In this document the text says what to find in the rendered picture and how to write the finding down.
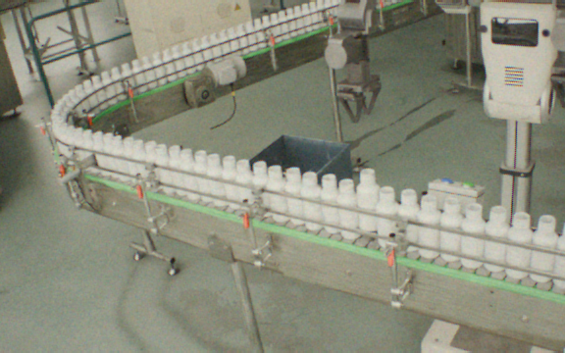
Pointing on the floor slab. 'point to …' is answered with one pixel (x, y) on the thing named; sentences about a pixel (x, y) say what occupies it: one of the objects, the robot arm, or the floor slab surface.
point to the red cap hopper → (50, 39)
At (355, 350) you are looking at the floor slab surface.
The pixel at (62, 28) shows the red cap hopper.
